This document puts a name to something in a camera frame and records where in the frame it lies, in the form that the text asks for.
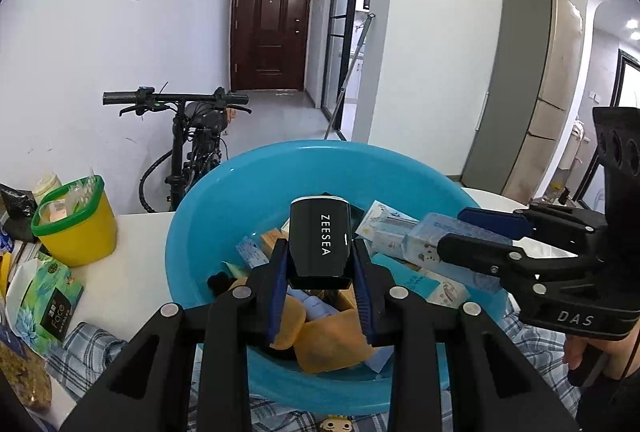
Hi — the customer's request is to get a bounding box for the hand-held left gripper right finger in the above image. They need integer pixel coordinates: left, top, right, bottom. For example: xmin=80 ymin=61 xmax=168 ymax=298
xmin=350 ymin=237 xmax=581 ymax=432

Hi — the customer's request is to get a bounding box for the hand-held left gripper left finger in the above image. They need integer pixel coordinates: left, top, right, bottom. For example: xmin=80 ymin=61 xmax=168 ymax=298
xmin=60 ymin=237 xmax=292 ymax=432

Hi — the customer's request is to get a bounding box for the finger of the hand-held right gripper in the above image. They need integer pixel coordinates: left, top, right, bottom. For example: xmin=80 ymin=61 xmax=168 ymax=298
xmin=437 ymin=232 xmax=593 ymax=300
xmin=457 ymin=203 xmax=609 ymax=243

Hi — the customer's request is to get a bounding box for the square orange plastic box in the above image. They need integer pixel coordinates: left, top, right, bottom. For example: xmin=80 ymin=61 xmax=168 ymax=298
xmin=270 ymin=296 xmax=307 ymax=349

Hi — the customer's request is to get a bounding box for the long orange plastic box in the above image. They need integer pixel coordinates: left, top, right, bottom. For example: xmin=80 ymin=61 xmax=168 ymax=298
xmin=294 ymin=311 xmax=377 ymax=374

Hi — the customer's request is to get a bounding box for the light blue tissue packet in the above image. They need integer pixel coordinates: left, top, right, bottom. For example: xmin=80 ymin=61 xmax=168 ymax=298
xmin=402 ymin=212 xmax=509 ymax=294

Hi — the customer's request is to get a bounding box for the black rectangular box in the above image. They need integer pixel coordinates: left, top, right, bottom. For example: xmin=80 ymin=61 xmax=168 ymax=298
xmin=289 ymin=196 xmax=354 ymax=291

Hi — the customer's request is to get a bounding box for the blue plastic basin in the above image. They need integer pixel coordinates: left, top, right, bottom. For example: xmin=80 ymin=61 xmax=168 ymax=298
xmin=165 ymin=140 xmax=507 ymax=415

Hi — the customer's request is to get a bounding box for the white desktop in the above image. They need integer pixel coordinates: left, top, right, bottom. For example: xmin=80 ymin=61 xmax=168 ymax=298
xmin=0 ymin=186 xmax=576 ymax=432

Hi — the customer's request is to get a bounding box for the person's right hand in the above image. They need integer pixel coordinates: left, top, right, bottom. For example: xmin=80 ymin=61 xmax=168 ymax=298
xmin=564 ymin=336 xmax=587 ymax=379

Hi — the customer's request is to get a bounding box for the white blue packet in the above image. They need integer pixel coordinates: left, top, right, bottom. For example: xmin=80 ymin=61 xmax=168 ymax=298
xmin=235 ymin=237 xmax=274 ymax=271
xmin=355 ymin=201 xmax=422 ymax=258
xmin=400 ymin=272 xmax=472 ymax=311

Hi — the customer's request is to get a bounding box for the small black fuzzy item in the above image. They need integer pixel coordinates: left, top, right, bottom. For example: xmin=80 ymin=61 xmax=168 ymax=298
xmin=207 ymin=272 xmax=236 ymax=297

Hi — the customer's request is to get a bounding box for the beige refrigerator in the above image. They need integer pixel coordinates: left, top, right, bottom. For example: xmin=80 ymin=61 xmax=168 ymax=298
xmin=460 ymin=0 xmax=585 ymax=206

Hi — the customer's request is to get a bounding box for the black bicycle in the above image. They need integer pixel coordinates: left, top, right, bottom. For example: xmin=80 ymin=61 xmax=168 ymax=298
xmin=102 ymin=86 xmax=253 ymax=214

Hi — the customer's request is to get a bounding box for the blue plaid shirt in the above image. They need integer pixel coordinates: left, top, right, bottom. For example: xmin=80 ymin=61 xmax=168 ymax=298
xmin=44 ymin=312 xmax=582 ymax=432

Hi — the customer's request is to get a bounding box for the mop pole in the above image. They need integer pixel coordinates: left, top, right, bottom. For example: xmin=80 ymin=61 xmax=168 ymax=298
xmin=322 ymin=12 xmax=377 ymax=141

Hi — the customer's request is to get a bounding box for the yellow container with green rim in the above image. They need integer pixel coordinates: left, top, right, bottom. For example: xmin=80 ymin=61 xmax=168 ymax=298
xmin=31 ymin=175 xmax=119 ymax=268

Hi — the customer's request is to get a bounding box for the green tissue pack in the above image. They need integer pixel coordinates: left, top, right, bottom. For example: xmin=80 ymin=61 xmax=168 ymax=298
xmin=15 ymin=257 xmax=85 ymax=356

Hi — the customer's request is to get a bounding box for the black framed glass door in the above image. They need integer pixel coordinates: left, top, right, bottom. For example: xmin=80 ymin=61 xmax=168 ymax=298
xmin=320 ymin=0 xmax=379 ymax=134

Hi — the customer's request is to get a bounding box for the beige lidded jar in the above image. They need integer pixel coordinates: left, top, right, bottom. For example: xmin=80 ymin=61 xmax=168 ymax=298
xmin=32 ymin=173 xmax=64 ymax=197

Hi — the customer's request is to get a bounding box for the dark brown door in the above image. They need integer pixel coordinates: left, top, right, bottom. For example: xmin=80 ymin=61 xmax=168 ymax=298
xmin=230 ymin=0 xmax=315 ymax=93

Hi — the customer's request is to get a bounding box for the black plastic bag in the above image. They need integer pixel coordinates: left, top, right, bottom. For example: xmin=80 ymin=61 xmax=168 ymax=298
xmin=0 ymin=184 xmax=39 ymax=243

